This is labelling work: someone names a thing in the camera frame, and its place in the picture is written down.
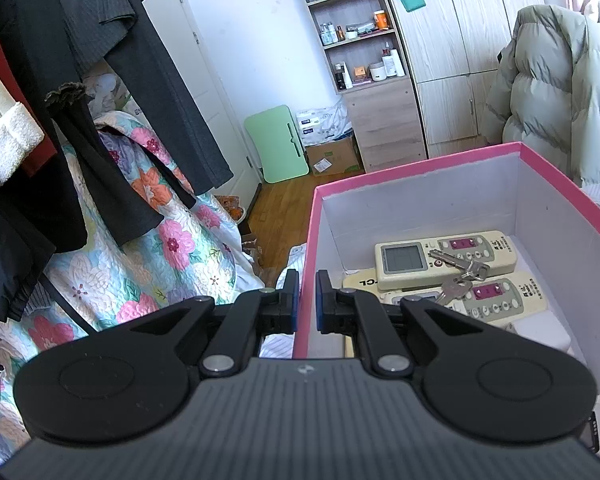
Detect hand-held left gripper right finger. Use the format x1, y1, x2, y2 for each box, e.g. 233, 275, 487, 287
315, 270, 483, 380

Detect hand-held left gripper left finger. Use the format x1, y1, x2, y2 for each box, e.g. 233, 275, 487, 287
130, 269, 299, 380

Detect yellow remote control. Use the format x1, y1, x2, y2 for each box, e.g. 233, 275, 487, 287
342, 269, 396, 293

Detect white remote with purple panel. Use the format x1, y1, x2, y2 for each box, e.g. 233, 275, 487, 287
374, 230, 520, 292
380, 271, 548, 323

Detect bunch of silver keys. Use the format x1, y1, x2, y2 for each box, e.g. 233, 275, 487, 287
427, 249, 491, 306

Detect pink cardboard box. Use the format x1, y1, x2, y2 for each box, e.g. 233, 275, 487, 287
292, 141, 600, 466

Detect brown cardboard box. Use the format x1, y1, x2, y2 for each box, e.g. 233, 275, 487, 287
305, 135, 365, 177

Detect floral quilt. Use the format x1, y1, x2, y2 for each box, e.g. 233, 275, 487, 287
0, 110, 253, 466

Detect green folding table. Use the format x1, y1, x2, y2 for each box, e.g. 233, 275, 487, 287
244, 105, 311, 184

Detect white tissue pack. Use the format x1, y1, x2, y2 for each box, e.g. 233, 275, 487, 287
295, 100, 355, 145

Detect wooden shelf cabinet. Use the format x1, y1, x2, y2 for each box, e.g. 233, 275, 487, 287
289, 0, 428, 173

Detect black hanging sleeve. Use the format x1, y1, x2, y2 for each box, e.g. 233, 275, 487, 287
45, 82, 166, 248

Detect white pump bottles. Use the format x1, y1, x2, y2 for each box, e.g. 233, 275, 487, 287
382, 42, 406, 78

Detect white door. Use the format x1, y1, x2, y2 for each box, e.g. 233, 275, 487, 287
130, 0, 261, 201

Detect black hanging garment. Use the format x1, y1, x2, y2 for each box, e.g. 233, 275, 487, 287
0, 180, 88, 323

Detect dark grey hanging coat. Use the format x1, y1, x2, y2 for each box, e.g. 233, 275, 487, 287
5, 0, 235, 196

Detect white printed cloth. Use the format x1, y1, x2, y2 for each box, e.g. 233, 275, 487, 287
82, 72, 131, 116

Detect wooden wardrobe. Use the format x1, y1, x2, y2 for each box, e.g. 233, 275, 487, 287
375, 0, 548, 158

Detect black and white device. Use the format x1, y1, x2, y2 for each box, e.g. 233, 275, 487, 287
582, 392, 600, 461

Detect pale green puffer jacket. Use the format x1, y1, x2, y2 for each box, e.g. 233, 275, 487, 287
485, 4, 600, 186

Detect red garment with white cuff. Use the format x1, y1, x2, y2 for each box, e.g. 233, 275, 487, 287
0, 5, 61, 193

